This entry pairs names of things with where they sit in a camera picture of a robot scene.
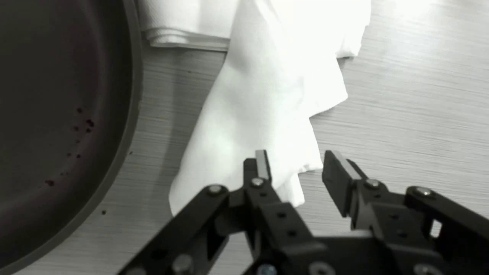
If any dark nonstick frying pan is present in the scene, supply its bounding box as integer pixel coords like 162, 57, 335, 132
0, 0, 147, 275

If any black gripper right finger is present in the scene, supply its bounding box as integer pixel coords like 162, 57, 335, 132
321, 149, 489, 275

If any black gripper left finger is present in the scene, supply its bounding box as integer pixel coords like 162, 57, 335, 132
119, 149, 327, 275

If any white towel with blue stripe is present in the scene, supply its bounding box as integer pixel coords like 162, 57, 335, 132
167, 0, 373, 218

